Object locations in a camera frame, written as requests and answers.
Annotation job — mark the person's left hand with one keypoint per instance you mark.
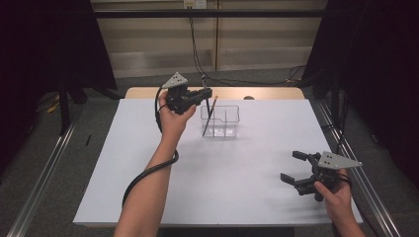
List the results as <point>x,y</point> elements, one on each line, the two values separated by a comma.
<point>173,125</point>

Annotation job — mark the black makeup brush tan bristles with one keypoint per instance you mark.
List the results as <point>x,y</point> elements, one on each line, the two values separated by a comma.
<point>210,113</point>

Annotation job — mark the black makeup brush silver ferrule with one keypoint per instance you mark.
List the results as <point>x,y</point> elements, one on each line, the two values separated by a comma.
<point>209,108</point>

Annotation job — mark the white table mat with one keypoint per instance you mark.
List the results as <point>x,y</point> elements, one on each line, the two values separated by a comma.
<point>230,197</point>

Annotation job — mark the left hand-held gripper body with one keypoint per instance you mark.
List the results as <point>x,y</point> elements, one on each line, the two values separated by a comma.
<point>178,98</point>

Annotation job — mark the black metal stand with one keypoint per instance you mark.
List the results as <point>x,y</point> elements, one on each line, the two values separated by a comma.
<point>63,105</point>

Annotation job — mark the person's right hand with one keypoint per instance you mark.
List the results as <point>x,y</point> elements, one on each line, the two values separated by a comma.
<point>336,200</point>

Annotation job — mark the black horizontal bar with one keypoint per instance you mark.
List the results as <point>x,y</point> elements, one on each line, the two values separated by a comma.
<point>230,13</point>

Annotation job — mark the aluminium floor rail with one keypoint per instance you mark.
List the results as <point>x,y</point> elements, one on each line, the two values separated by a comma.
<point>369,191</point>
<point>42,177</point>

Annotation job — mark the clear plastic organizer box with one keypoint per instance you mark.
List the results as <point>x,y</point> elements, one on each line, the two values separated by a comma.
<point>221,126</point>

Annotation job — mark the white wall socket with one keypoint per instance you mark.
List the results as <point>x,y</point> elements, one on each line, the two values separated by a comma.
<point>195,4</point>

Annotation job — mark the wooden table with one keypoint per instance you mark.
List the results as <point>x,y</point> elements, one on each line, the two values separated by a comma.
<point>263,93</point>

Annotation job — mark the small black stick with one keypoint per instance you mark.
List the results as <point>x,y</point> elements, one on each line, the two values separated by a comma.
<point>88,140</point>

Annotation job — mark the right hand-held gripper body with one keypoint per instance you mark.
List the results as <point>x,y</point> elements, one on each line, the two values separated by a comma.
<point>337,162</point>

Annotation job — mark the black curtain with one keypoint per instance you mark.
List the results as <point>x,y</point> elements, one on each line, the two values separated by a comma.
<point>378,65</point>
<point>39,49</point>

